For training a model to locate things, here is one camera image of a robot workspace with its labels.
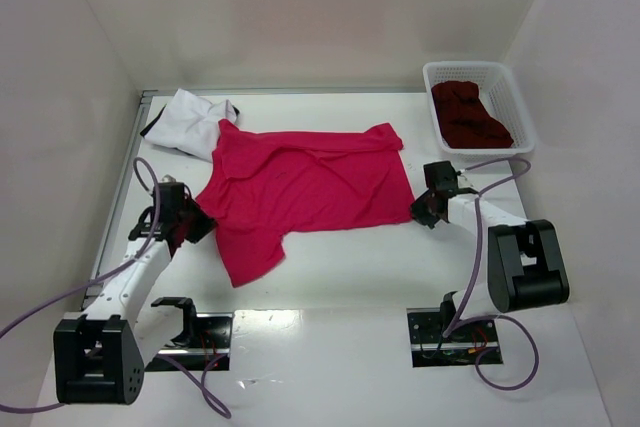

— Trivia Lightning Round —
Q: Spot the bright red t shirt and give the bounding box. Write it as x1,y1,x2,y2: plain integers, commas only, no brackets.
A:
196,120,414,288

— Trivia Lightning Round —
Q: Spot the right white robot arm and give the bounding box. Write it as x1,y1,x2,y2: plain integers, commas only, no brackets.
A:
410,161,570,338

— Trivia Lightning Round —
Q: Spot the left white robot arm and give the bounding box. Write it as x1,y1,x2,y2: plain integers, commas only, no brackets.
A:
53,177,215,405

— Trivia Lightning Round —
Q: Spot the dark red t shirt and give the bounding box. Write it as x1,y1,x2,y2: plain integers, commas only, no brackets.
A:
431,81,514,150

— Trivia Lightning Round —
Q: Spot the white folded t shirt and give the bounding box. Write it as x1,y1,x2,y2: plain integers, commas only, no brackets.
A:
140,89,240,162

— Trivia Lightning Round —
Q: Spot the white plastic basket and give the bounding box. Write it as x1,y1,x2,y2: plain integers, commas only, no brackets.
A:
422,61,536,162

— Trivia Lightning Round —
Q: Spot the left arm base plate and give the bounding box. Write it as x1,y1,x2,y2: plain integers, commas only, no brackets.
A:
145,313,233,372

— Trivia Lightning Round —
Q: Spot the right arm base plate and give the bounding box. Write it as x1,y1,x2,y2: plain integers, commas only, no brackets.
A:
407,308,503,368

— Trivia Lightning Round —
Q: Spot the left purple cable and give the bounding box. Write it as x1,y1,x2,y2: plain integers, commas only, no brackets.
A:
0,156,232,419

